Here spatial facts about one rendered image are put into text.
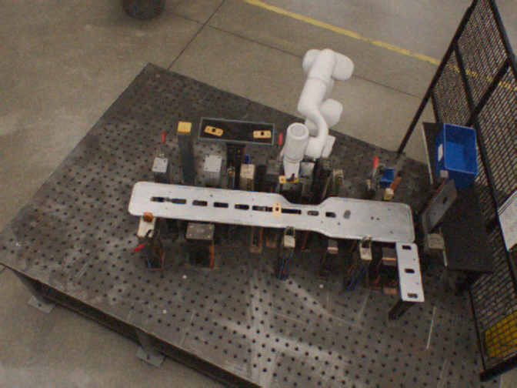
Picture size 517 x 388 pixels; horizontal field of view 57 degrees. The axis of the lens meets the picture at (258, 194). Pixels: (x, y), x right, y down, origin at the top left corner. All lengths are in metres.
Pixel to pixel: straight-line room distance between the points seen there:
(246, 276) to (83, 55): 2.89
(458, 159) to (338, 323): 1.07
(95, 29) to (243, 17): 1.42
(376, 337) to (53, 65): 3.52
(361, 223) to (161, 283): 1.03
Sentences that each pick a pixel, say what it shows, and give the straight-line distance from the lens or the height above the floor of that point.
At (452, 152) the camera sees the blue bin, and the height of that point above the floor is 1.03.
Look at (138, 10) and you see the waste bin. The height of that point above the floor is 0.11.
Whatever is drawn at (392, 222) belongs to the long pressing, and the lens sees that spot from 2.42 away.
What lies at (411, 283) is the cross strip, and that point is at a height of 1.00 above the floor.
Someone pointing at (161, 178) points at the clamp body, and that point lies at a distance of 2.42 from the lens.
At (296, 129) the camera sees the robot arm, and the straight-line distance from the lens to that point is 1.88.
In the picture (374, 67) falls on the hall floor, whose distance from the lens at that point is 4.72.
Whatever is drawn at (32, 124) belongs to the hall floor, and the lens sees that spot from 4.23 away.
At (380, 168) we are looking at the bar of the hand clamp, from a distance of 2.31.
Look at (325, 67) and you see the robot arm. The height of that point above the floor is 1.67.
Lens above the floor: 2.96
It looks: 56 degrees down
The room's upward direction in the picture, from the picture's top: 7 degrees clockwise
